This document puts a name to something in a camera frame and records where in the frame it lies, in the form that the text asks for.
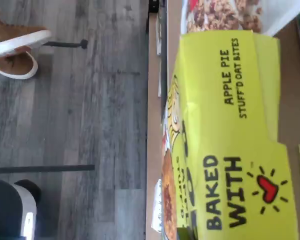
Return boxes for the wooden shelf board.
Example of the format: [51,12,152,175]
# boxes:
[164,0,300,240]
[144,14,166,240]

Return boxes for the black metal leg with foot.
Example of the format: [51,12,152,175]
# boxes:
[41,38,89,50]

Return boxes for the black and white machine base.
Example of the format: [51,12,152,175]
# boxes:
[0,178,43,240]

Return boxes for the black metal bar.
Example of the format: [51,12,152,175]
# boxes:
[0,164,96,175]

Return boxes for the white patterned box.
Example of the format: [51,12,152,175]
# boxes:
[150,178,166,233]

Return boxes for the yellow oat bites box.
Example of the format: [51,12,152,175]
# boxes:
[160,29,299,240]

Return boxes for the brown shoe white sole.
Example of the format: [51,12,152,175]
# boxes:
[0,50,39,81]
[0,6,53,60]

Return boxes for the black horizontal shelf beam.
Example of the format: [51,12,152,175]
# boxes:
[157,0,170,101]

